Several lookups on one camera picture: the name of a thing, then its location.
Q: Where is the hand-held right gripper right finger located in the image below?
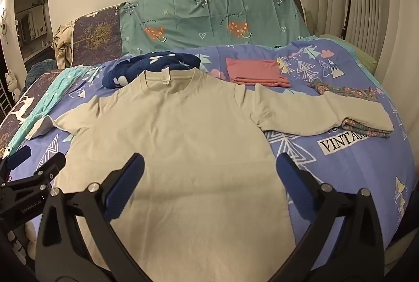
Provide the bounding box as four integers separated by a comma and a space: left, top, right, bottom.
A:
276, 153, 385, 282

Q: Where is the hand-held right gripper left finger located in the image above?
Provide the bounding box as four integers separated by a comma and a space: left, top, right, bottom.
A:
34, 153, 154, 282

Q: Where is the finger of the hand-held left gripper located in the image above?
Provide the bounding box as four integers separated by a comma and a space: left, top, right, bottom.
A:
3, 152, 67, 195
0, 146, 32, 186

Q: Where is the beige long-sleeve shirt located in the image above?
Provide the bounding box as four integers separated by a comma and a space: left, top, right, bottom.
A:
25, 67, 395, 273

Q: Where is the white plush toy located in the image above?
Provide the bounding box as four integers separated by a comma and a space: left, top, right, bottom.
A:
7, 220, 38, 259

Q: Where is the purple printed bedsheet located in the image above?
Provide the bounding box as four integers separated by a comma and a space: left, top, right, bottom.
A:
7, 40, 410, 250

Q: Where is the white cat figurine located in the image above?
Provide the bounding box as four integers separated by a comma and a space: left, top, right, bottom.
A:
3, 70, 20, 96

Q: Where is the teal quilted blanket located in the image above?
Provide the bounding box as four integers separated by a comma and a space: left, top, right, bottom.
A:
7, 67, 99, 155

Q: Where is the floral folded cloth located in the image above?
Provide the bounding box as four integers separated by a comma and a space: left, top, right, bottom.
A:
340, 118, 392, 139

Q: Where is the beige hanging garment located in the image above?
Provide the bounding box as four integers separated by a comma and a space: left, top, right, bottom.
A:
52, 23, 77, 69

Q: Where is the pink folded cloth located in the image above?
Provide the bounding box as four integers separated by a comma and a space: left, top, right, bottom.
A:
226, 57, 291, 88

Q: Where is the navy white-print cloth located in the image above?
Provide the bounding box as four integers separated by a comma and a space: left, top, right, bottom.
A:
102, 51, 202, 89

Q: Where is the purple tree-print blanket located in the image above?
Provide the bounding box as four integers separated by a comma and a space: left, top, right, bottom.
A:
0, 3, 123, 158

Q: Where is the teal heart-print sheet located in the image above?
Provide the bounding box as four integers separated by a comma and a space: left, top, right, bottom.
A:
119, 0, 311, 56

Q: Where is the grey curtain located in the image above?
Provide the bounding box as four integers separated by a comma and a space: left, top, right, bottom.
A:
306, 0, 419, 79

